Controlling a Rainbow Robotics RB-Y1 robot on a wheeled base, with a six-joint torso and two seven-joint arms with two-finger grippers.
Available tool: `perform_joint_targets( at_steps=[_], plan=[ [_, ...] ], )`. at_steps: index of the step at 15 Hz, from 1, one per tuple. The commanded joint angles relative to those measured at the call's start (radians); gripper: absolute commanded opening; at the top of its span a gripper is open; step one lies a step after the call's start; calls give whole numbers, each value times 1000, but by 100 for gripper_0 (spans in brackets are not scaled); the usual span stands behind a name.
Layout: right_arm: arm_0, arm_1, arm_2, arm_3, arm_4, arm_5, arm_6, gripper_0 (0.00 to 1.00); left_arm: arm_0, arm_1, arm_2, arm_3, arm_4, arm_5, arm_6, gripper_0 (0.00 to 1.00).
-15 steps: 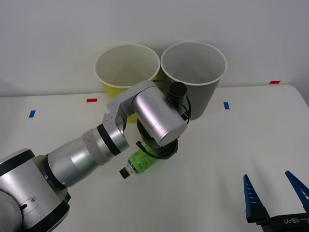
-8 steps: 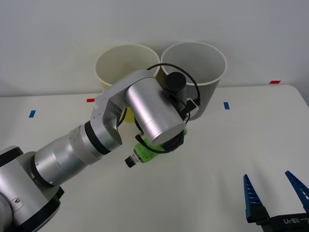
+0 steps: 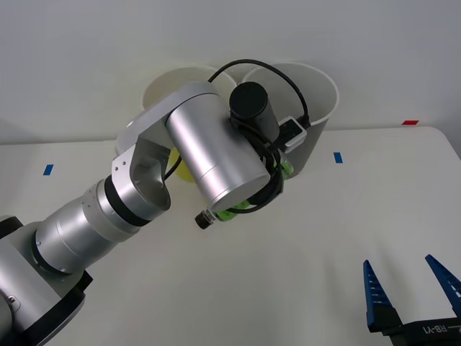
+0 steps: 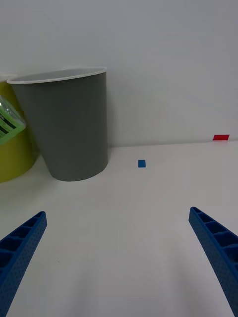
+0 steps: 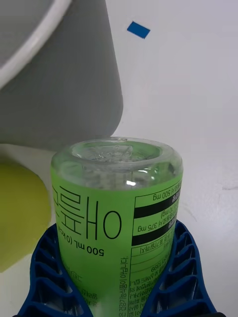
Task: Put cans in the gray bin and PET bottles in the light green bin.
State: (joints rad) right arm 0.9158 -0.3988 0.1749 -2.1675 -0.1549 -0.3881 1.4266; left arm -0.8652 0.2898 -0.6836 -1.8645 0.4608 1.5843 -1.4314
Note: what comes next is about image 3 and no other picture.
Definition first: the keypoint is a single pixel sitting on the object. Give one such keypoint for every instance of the grey plastic bin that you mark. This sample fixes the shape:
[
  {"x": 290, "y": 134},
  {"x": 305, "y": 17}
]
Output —
[{"x": 318, "y": 93}]

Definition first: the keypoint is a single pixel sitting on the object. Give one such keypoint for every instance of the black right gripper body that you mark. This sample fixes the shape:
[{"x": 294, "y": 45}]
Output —
[{"x": 432, "y": 333}]

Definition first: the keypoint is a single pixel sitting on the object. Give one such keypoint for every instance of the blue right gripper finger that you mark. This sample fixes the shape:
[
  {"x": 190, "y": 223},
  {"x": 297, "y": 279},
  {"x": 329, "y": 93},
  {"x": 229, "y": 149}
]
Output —
[
  {"x": 376, "y": 302},
  {"x": 448, "y": 284}
]

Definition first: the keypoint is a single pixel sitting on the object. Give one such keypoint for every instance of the green plastic bottle black cap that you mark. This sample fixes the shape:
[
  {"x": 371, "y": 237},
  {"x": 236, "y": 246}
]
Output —
[{"x": 225, "y": 215}]

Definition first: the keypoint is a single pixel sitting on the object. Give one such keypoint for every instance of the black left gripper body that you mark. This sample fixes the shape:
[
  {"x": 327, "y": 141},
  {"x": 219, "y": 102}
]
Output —
[{"x": 276, "y": 187}]

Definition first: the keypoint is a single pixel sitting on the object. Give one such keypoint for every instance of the silver and black left arm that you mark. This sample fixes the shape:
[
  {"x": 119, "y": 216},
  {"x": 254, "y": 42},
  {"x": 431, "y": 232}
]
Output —
[{"x": 201, "y": 144}]

